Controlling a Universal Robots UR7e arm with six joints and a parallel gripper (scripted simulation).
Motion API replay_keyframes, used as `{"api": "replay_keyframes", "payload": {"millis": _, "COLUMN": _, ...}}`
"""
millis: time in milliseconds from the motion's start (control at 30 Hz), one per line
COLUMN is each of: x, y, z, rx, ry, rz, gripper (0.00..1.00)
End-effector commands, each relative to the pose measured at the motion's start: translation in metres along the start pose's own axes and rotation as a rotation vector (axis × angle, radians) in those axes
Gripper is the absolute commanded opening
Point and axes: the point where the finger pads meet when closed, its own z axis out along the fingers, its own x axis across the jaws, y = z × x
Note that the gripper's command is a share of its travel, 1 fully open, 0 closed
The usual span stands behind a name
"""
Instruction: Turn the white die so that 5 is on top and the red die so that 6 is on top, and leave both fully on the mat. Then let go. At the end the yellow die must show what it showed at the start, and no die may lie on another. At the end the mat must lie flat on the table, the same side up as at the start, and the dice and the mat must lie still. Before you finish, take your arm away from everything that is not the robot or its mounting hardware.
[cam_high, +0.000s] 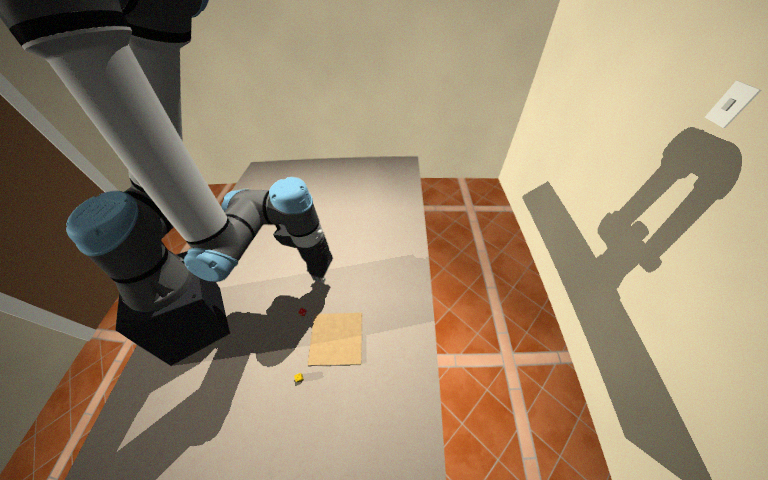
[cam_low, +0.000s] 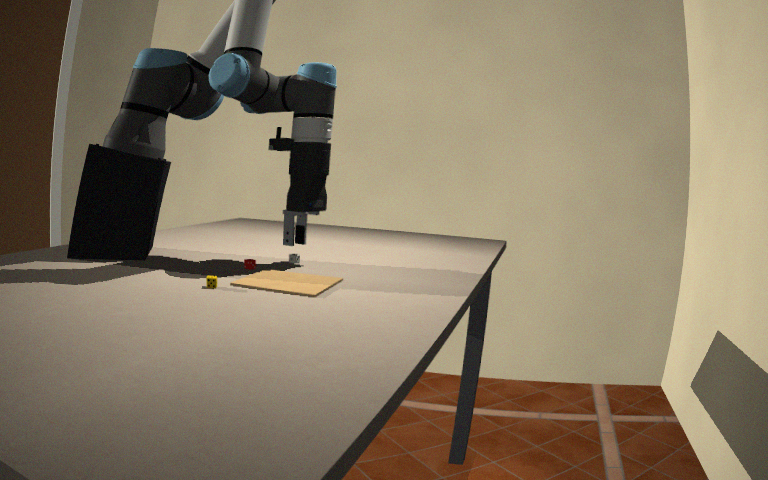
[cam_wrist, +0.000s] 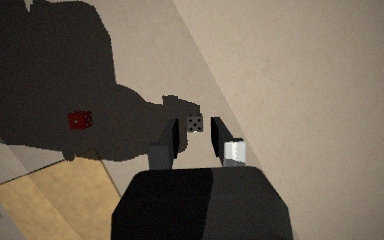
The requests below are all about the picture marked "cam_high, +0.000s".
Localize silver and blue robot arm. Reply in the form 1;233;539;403
0;0;319;312

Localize tan square mat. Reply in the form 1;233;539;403
308;313;362;365

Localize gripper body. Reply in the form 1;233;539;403
273;221;333;278

